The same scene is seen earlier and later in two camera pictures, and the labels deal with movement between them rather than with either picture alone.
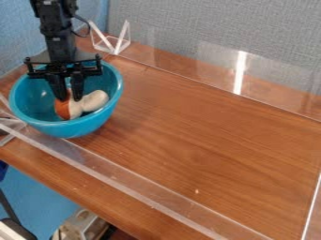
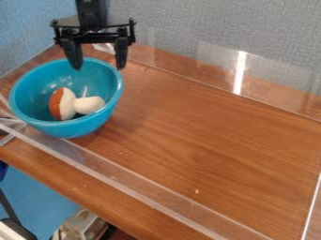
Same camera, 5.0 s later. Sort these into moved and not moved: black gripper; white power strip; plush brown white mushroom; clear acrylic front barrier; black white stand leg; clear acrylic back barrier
Moved: black gripper; plush brown white mushroom
Not moved: clear acrylic back barrier; clear acrylic front barrier; white power strip; black white stand leg
